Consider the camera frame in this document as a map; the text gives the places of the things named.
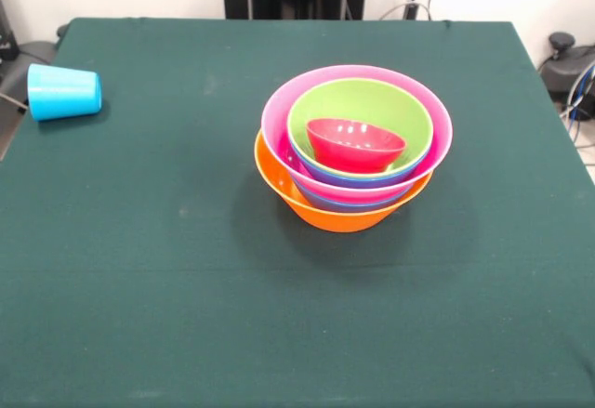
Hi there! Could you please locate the green plastic bowl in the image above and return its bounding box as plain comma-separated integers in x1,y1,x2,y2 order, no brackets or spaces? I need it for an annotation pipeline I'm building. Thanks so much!
285,77,435,180

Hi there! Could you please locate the blue plastic bowl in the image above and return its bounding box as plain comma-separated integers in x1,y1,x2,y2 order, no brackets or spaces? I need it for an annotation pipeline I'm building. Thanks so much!
291,145,429,190
292,178,410,214

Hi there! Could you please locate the black floor foot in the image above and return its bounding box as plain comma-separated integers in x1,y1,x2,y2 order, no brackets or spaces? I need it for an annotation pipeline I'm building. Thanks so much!
537,31,595,102

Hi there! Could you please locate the grey floor base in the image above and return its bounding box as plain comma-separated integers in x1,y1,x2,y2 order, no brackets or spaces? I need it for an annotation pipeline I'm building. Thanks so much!
0,24,69,102

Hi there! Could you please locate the grey cable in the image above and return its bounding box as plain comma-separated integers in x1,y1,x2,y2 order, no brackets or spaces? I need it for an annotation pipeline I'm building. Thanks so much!
378,1,433,21

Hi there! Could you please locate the blue plastic cup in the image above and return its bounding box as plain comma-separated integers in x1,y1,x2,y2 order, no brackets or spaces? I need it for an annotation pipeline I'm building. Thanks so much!
26,62,103,123

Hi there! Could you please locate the small red plastic bowl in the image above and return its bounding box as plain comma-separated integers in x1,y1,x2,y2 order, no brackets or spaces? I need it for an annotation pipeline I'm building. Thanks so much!
305,117,407,175

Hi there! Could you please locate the orange plastic bowl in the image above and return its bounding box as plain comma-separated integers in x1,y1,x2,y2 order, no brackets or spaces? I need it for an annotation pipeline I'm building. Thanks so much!
253,128,434,234

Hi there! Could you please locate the large pink plastic bowl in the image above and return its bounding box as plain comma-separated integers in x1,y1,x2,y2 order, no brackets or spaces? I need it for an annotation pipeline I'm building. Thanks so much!
260,64,454,204

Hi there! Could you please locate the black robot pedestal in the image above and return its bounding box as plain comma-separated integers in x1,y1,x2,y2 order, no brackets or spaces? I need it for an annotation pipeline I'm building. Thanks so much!
0,0,20,60

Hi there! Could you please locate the dark green tablecloth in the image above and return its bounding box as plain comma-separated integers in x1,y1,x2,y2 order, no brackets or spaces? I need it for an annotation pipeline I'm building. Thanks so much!
0,17,595,408

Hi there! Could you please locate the cable bundle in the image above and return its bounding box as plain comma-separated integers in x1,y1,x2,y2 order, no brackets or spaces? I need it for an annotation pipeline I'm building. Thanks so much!
560,63,595,149

